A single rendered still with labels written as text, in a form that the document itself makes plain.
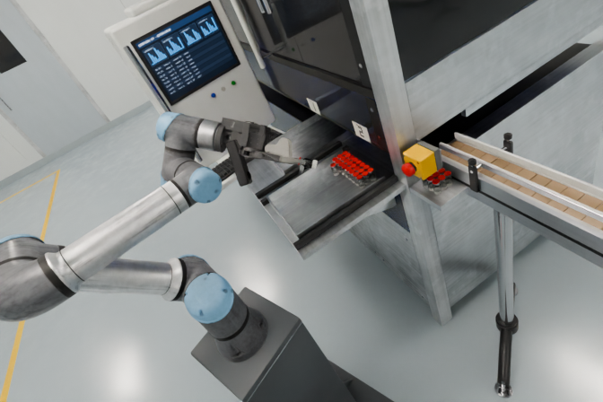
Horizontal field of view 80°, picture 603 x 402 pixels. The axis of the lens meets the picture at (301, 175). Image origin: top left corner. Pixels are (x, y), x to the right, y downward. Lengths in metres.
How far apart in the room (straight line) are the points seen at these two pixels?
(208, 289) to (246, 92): 1.18
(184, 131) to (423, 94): 0.65
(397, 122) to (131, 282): 0.81
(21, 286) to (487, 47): 1.25
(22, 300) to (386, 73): 0.90
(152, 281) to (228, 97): 1.11
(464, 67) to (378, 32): 0.34
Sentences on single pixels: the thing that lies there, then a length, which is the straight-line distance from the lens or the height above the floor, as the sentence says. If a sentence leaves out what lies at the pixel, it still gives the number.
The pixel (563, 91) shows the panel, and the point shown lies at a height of 0.82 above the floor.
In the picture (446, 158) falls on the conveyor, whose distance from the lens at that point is 1.18.
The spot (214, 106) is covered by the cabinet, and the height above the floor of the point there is 1.06.
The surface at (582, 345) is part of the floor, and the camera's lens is 1.89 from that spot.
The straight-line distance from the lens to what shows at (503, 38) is 1.28.
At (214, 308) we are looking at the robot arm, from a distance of 0.96.
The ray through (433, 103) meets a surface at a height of 1.10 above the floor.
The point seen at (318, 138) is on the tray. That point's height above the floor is 0.88.
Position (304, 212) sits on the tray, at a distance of 1.22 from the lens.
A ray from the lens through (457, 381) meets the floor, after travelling 1.79.
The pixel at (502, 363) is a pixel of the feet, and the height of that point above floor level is 0.10.
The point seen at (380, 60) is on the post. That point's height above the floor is 1.31.
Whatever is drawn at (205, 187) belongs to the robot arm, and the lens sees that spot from 0.81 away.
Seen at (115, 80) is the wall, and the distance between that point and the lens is 6.42.
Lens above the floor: 1.67
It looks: 35 degrees down
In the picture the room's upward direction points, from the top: 25 degrees counter-clockwise
